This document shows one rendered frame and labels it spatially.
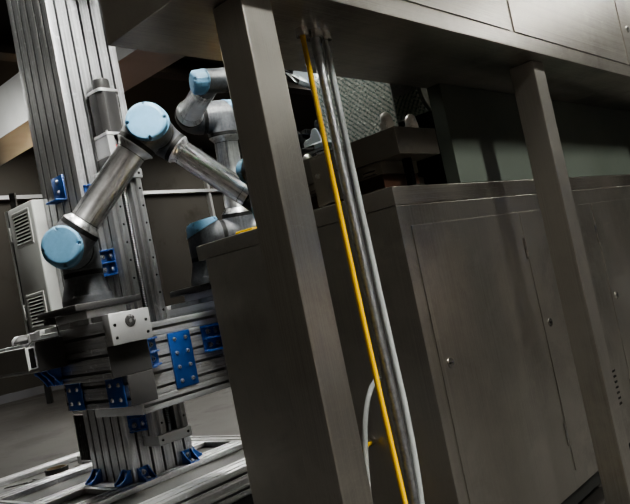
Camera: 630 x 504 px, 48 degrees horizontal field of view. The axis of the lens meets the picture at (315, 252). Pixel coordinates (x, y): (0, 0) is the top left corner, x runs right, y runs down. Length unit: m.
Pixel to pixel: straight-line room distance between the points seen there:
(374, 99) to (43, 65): 1.28
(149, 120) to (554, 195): 1.10
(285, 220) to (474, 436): 0.79
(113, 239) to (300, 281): 1.55
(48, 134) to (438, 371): 1.67
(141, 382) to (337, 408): 1.23
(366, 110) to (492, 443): 0.85
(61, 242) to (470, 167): 1.11
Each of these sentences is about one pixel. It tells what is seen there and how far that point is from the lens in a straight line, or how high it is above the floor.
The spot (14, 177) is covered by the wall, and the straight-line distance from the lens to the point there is 12.11.
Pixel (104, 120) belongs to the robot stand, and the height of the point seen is 1.42.
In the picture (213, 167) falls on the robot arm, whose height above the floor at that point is 1.15.
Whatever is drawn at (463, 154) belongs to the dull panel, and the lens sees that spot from 1.73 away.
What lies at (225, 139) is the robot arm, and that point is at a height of 1.31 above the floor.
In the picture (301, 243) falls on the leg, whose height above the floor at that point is 0.79.
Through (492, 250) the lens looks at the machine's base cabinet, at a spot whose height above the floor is 0.73.
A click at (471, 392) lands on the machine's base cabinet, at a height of 0.44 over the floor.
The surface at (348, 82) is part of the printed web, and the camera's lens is 1.86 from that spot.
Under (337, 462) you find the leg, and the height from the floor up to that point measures 0.50.
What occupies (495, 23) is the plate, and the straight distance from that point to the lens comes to 1.55.
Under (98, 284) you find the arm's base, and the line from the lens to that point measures 2.20.
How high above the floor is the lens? 0.73
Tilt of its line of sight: 3 degrees up
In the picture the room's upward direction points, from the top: 12 degrees counter-clockwise
